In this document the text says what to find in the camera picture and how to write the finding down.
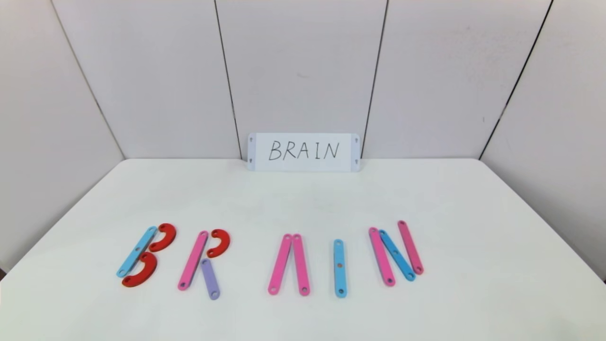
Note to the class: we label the red C-shaped piece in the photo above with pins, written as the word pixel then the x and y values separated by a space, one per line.
pixel 147 271
pixel 168 235
pixel 223 239

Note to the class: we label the pink holed strip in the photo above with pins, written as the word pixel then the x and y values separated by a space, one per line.
pixel 280 264
pixel 301 265
pixel 382 258
pixel 192 261
pixel 410 247

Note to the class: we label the short blue holed strip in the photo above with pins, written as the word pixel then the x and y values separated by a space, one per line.
pixel 397 255

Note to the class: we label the short purple holed strip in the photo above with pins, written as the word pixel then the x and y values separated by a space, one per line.
pixel 209 279

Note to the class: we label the white BRAIN sign card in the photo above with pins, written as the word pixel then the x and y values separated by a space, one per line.
pixel 303 163

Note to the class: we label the long blue holed strip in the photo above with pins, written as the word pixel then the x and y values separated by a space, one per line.
pixel 340 268

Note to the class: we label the light blue holed strip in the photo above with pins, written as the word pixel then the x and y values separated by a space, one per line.
pixel 137 251

